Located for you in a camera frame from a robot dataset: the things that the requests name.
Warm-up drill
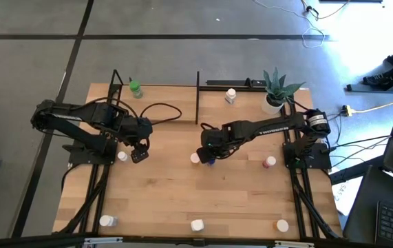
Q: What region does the green caffeine bottle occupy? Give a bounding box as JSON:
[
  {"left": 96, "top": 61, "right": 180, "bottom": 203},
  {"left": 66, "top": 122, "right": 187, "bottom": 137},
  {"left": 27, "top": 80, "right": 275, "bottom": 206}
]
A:
[{"left": 129, "top": 79, "right": 145, "bottom": 100}]

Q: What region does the white melatonin bottle blue band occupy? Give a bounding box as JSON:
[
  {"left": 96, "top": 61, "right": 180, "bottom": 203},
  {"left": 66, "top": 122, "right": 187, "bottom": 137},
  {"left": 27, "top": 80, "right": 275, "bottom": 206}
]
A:
[
  {"left": 190, "top": 218, "right": 205, "bottom": 232},
  {"left": 224, "top": 87, "right": 237, "bottom": 105}
]

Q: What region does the pink medicine bottle white cap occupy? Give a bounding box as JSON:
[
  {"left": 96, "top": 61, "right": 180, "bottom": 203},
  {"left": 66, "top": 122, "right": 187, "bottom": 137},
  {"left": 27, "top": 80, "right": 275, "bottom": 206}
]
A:
[{"left": 262, "top": 155, "right": 277, "bottom": 169}]

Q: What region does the green plant in white pot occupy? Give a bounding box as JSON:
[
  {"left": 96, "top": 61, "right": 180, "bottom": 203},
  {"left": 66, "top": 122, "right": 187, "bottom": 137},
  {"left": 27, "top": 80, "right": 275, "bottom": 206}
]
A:
[{"left": 260, "top": 67, "right": 306, "bottom": 115}]

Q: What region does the black crossbar with silver brackets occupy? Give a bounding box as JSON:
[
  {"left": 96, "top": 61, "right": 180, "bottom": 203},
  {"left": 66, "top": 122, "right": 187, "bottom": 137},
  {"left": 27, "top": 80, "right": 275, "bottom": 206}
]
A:
[{"left": 0, "top": 232, "right": 359, "bottom": 248}]

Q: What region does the white paper sheet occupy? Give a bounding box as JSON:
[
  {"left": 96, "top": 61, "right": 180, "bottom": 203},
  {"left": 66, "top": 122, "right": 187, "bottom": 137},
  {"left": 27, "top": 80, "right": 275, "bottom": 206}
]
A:
[{"left": 331, "top": 174, "right": 356, "bottom": 217}]

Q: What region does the black desk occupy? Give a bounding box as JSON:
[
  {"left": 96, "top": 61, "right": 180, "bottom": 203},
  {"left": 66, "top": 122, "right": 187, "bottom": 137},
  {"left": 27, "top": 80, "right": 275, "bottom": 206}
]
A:
[{"left": 342, "top": 164, "right": 393, "bottom": 248}]

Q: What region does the person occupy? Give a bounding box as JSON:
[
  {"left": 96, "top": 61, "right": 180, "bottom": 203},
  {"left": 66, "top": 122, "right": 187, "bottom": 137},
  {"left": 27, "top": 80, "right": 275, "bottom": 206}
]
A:
[{"left": 361, "top": 30, "right": 393, "bottom": 87}]

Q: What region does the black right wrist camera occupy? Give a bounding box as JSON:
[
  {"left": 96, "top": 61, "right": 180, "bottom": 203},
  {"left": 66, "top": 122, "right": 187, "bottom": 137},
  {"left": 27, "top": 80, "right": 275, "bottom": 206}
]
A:
[{"left": 195, "top": 147, "right": 215, "bottom": 165}]

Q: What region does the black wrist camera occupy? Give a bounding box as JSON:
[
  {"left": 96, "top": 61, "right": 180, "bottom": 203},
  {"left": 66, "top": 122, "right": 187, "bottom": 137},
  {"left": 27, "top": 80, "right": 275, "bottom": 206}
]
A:
[
  {"left": 130, "top": 145, "right": 150, "bottom": 164},
  {"left": 195, "top": 147, "right": 215, "bottom": 165}
]

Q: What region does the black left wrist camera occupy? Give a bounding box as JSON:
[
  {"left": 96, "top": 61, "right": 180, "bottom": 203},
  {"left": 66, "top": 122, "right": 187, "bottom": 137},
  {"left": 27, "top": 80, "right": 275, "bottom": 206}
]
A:
[{"left": 130, "top": 145, "right": 150, "bottom": 164}]

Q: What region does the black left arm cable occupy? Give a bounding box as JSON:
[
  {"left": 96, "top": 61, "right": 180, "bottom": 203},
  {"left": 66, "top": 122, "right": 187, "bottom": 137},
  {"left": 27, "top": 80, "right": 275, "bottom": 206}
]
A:
[{"left": 138, "top": 102, "right": 183, "bottom": 126}]

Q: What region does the wooden shelf black metal frame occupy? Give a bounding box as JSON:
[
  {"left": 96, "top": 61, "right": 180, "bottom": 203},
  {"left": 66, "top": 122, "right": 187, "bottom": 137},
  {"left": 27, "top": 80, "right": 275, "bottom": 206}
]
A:
[{"left": 108, "top": 69, "right": 201, "bottom": 125}]

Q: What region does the black metal bar bracket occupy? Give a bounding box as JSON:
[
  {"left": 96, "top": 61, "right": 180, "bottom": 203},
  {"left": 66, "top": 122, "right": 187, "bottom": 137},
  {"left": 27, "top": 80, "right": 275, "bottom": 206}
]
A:
[{"left": 205, "top": 78, "right": 268, "bottom": 87}]

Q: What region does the black aluminium rail frame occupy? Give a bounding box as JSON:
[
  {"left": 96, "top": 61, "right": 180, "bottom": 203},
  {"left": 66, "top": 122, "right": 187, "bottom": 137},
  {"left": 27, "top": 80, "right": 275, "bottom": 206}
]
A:
[
  {"left": 281, "top": 99, "right": 343, "bottom": 240},
  {"left": 52, "top": 137, "right": 118, "bottom": 237}
]

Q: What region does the yellow cable with plug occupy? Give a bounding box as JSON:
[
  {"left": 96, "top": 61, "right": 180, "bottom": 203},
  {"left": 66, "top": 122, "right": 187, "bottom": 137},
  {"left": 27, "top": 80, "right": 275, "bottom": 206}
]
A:
[{"left": 341, "top": 99, "right": 393, "bottom": 117}]

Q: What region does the white floor cable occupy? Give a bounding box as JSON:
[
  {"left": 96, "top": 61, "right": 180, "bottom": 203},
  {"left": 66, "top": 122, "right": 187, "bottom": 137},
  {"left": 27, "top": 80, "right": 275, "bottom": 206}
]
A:
[{"left": 252, "top": 0, "right": 352, "bottom": 50}]

